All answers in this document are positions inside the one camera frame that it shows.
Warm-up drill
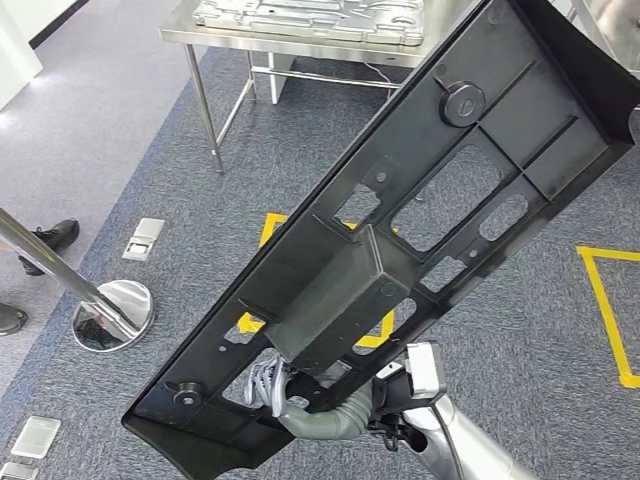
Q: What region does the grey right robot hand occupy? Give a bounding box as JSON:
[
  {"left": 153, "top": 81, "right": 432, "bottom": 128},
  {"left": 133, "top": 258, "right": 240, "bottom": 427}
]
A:
[{"left": 243, "top": 354, "right": 309, "bottom": 423}]

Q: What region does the black plastic panel part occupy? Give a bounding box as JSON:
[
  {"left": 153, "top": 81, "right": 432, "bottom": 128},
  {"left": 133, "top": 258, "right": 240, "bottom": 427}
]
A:
[{"left": 121, "top": 0, "right": 640, "bottom": 480}]

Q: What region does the stainless steel workbench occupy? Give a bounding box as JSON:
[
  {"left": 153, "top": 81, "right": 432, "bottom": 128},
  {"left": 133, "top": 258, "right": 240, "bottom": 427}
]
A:
[{"left": 158, "top": 0, "right": 484, "bottom": 175}]

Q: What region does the silver floor socket cover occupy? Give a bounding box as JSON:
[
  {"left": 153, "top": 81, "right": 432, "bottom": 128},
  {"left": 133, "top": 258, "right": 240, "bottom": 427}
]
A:
[
  {"left": 11, "top": 415, "right": 62, "bottom": 460},
  {"left": 0, "top": 461, "right": 39, "bottom": 480},
  {"left": 122, "top": 217, "right": 166, "bottom": 262}
]

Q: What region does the person's foot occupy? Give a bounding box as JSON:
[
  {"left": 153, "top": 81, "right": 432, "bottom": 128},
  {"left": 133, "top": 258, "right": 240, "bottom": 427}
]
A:
[
  {"left": 0, "top": 302, "right": 29, "bottom": 337},
  {"left": 18, "top": 218, "right": 81, "bottom": 278}
]

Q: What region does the silver stamped metal plate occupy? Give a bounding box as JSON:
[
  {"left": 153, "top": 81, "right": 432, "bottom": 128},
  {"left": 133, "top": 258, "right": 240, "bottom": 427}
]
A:
[{"left": 193, "top": 0, "right": 426, "bottom": 48}]

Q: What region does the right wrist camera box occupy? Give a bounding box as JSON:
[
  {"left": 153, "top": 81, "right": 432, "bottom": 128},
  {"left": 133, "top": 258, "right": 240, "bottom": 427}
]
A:
[{"left": 372, "top": 341, "right": 448, "bottom": 432}]

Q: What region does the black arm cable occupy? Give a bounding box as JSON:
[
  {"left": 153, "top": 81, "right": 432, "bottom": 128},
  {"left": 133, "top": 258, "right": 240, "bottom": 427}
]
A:
[{"left": 432, "top": 404, "right": 467, "bottom": 480}]

